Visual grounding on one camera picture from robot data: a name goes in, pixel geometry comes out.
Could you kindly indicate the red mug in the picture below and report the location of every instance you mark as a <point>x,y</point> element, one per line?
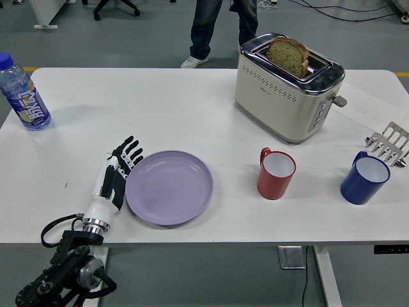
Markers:
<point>271,185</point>

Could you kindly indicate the black office chair base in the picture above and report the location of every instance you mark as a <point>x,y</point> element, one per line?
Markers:
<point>112,5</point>

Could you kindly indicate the purple plate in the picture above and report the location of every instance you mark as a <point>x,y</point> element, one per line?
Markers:
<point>169,188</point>

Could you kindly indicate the large brown bread slice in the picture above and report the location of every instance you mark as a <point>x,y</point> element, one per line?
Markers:
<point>284,57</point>

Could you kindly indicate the white paper sheet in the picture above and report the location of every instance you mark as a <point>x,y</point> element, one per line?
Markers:
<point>367,105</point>

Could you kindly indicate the metal toast rack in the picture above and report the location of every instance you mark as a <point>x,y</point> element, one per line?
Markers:
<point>391,140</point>

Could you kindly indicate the blue mug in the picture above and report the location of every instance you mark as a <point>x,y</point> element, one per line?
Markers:
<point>354,188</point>

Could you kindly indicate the black table control panel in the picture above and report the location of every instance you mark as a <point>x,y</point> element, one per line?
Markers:
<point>391,249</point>

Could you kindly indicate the grey under-table control box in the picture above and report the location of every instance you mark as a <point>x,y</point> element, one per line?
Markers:
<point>291,257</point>

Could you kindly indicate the cream and chrome toaster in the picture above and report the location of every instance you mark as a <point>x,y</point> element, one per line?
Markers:
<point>274,105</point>

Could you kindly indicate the white background desk foot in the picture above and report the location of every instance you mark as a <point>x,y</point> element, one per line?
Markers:
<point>48,19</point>

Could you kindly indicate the blue-capped drink bottle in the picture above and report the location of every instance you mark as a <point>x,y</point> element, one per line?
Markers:
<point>28,102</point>

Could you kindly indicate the small pale bread slice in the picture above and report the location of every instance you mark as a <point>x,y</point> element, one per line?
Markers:
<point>306,68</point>

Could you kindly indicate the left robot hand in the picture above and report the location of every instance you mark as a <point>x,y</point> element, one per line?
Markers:
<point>107,185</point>

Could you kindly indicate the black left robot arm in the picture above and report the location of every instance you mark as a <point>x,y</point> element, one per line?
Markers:
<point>68,272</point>

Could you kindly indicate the person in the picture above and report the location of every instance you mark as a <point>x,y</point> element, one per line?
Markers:
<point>203,28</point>

